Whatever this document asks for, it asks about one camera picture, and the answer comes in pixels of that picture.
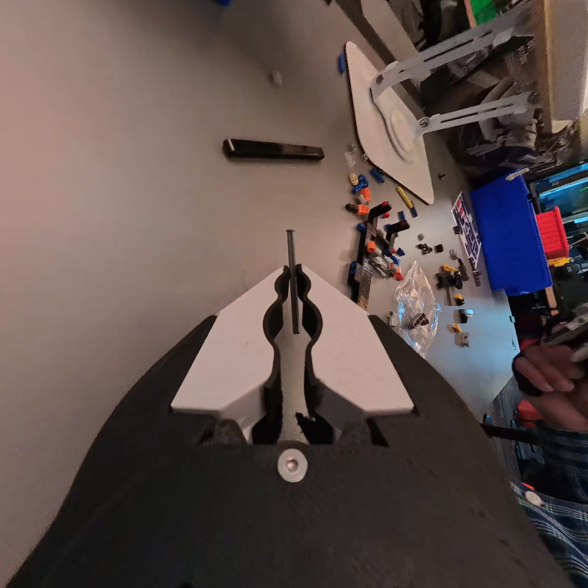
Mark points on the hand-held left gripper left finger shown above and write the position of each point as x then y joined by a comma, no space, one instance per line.
229,363

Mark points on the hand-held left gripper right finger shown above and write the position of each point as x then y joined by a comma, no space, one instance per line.
358,363

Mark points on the black lego axle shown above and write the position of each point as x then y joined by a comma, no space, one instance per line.
293,285

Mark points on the black and yellow lego pieces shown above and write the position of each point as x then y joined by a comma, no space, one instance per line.
452,280

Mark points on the lego sticker sheet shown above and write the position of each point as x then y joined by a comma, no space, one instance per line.
468,229

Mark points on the yellow lego beam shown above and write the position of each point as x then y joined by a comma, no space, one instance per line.
405,197

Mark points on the scattered small lego pieces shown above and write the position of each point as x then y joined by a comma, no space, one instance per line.
367,183

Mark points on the small clear lego piece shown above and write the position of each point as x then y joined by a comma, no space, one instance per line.
277,78

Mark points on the person's right hand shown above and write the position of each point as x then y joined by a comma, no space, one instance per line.
560,390

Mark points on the clear zip bag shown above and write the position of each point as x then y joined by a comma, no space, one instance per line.
415,307

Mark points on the red plastic object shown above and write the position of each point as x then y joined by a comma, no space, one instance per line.
528,412

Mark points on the red storage bin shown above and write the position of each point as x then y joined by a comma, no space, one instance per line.
551,232

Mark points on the blue storage bin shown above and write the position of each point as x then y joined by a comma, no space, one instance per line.
510,234

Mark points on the computer monitor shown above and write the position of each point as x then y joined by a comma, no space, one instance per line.
565,193

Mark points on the small clear plastic bag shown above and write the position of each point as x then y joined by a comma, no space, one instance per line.
351,156

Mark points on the long black bar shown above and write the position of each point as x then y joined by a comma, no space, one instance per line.
275,150

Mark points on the cardboard box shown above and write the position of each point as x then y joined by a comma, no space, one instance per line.
565,59

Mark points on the grey slotted stand arms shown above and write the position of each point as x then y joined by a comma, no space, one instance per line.
459,55

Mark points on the black lego frame assembly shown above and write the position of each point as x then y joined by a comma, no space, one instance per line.
372,243

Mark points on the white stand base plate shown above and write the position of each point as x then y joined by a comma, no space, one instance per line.
395,115

